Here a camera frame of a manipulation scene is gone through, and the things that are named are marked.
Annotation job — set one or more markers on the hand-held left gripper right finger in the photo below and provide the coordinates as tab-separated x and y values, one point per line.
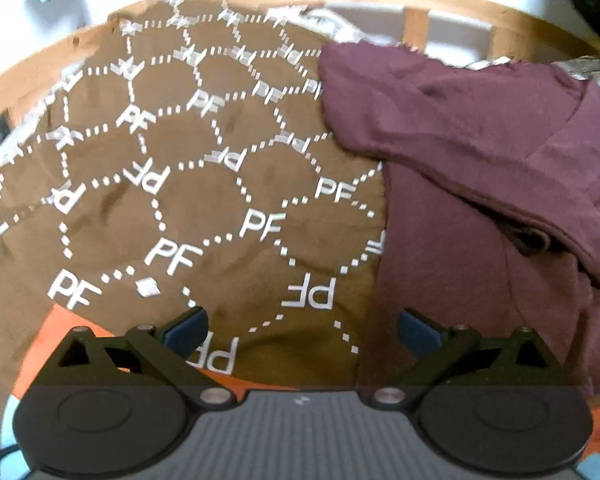
419	332

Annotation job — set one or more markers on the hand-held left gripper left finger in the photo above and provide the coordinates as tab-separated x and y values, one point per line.
187	331

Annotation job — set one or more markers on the maroon small garment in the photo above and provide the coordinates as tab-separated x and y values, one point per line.
480	135

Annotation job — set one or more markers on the orange and blue mat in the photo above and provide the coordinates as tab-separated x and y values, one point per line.
45	327

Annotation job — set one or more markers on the brown printed blanket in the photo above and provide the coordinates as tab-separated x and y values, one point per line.
205	160

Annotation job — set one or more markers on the white patterned bedding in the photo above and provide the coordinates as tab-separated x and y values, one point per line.
330	20

